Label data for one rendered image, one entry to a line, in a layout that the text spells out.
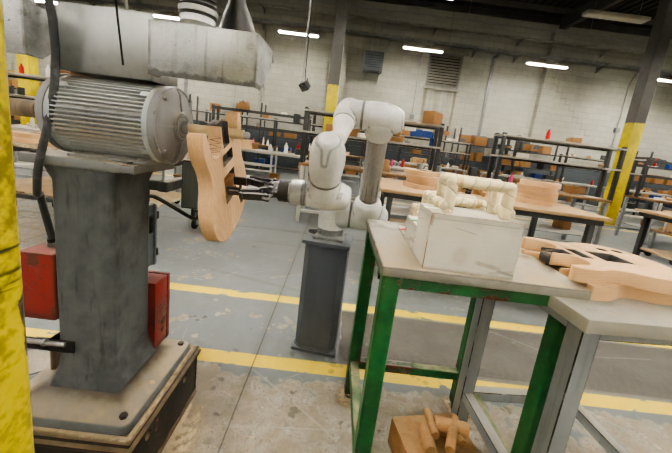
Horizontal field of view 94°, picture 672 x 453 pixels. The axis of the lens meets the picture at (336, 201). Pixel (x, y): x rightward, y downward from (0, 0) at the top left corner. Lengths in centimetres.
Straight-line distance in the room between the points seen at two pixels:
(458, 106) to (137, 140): 1223
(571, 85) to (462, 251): 1397
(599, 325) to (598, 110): 1445
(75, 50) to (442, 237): 122
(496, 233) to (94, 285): 130
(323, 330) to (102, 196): 135
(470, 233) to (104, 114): 114
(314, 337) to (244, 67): 157
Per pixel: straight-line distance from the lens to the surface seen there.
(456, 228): 97
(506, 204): 102
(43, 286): 146
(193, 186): 141
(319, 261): 183
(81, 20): 130
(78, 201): 129
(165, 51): 106
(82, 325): 145
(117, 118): 116
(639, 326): 118
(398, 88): 1240
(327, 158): 92
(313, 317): 199
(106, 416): 147
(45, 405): 158
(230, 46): 99
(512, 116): 1368
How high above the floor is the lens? 127
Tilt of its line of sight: 11 degrees down
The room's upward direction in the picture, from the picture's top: 7 degrees clockwise
